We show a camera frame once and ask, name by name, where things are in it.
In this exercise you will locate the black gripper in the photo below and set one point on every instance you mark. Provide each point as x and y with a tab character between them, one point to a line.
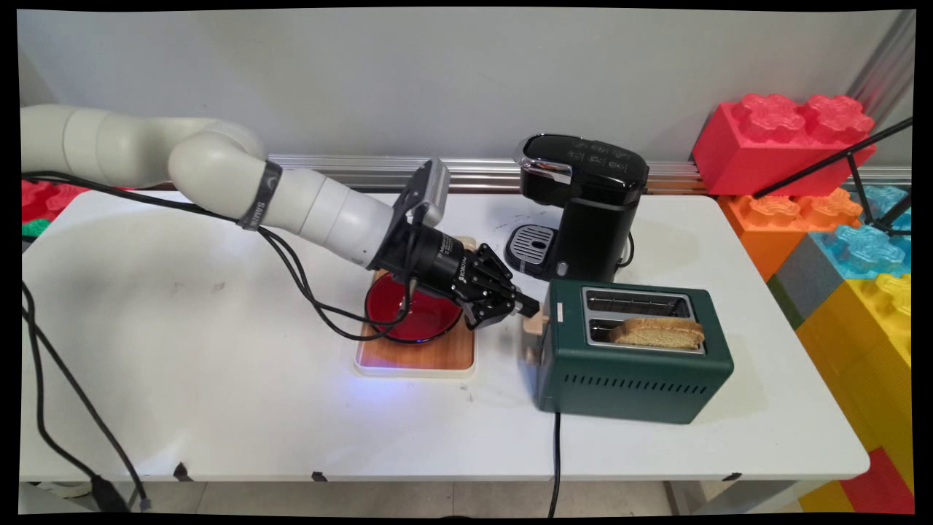
437	262

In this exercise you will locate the cream toaster lever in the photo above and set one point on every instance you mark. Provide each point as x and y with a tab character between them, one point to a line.
534	324

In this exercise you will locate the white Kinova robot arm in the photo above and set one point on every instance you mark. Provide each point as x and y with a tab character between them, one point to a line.
219	168

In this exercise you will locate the cream toaster dial knob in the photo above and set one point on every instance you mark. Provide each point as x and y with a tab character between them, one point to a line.
533	357

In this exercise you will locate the red bowl with black rim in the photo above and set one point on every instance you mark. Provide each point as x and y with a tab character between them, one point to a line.
430	321

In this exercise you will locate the wooden tray with cream rim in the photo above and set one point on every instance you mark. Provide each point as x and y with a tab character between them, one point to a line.
437	356

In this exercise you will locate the black pod coffee machine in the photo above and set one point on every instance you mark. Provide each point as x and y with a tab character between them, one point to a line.
598	219

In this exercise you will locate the dark green two-slot toaster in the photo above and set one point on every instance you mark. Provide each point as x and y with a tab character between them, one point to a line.
634	386

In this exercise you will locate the toasted bread slice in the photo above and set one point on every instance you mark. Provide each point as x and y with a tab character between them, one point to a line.
656	335

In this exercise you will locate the large orange toy block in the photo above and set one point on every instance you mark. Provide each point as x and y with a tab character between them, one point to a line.
765	233

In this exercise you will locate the dark green toy block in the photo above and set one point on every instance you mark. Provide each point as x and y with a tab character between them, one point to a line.
786	302

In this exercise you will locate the large red toy block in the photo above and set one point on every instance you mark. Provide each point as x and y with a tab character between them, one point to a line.
758	157

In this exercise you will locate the black tripod stand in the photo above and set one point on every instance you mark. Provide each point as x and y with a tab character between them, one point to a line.
816	169

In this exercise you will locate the large yellow toy block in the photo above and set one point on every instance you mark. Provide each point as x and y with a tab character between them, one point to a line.
860	350

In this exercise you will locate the large light blue toy block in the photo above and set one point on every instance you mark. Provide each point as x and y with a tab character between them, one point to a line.
885	200
864	251

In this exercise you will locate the small red toy block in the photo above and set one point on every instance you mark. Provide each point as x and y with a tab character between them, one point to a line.
51	200

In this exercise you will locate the small green toy block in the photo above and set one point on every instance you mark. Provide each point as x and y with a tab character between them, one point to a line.
35	227

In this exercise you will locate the aluminium wall rail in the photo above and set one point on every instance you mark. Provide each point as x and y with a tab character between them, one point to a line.
481	175

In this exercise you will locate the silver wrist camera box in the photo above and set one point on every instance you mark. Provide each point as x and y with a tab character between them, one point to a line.
434	189

